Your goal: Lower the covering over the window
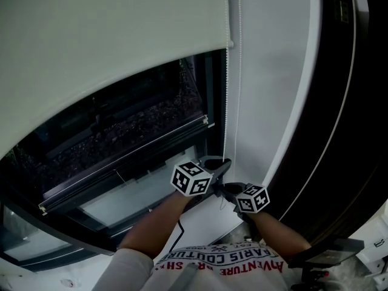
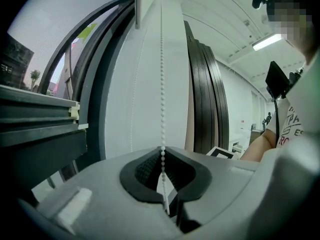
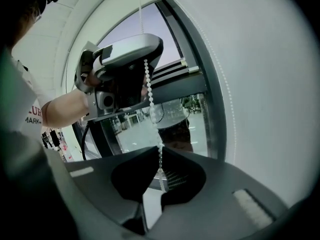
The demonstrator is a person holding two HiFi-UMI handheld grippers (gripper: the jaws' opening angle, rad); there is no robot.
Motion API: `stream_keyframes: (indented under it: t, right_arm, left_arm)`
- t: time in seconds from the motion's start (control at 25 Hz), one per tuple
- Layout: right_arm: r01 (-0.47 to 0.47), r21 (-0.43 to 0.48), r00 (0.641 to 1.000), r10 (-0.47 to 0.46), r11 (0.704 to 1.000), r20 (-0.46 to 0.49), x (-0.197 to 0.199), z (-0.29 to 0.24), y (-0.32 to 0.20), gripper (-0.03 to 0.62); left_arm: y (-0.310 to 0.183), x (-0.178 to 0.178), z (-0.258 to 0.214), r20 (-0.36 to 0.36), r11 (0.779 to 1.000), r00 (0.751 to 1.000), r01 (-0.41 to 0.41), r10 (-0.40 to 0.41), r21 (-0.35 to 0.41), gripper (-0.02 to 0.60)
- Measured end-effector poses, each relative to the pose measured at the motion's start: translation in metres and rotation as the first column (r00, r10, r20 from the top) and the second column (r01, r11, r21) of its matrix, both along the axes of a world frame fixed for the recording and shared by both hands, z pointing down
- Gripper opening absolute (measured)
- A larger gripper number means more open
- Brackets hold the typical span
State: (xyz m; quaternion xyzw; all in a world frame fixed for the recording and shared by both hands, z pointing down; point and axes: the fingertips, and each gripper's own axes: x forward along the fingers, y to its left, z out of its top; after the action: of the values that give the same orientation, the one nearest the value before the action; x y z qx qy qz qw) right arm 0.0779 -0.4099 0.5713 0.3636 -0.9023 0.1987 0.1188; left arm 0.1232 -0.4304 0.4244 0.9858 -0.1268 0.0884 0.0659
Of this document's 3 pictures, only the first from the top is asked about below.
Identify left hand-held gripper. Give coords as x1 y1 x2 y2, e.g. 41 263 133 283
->
170 155 232 206

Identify person's right forearm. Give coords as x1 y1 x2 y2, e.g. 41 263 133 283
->
250 212 312 259

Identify white window sill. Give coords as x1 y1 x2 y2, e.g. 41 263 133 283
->
0 192 244 291

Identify white printed t-shirt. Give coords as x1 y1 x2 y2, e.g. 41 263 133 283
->
93 243 292 291

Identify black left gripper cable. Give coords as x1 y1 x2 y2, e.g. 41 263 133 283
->
168 219 186 253

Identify person's left forearm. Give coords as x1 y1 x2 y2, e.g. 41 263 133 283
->
118 189 190 258

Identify white vanity cabinet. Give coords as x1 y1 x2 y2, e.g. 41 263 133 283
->
348 210 388 291

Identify pale green roller blind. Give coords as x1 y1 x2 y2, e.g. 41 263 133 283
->
0 0 235 161

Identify stack of dark door panels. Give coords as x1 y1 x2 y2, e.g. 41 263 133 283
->
281 0 388 248

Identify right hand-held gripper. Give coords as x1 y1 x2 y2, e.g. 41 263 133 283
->
212 182 270 224

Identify dark framed window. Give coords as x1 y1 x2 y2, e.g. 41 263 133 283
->
0 48 228 273

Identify grey chest strap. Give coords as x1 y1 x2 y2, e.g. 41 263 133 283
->
174 264 207 291

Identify black chest-mounted device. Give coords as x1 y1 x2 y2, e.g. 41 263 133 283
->
287 238 365 291

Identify white bead chain cord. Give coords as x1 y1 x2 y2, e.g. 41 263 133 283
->
218 0 244 212

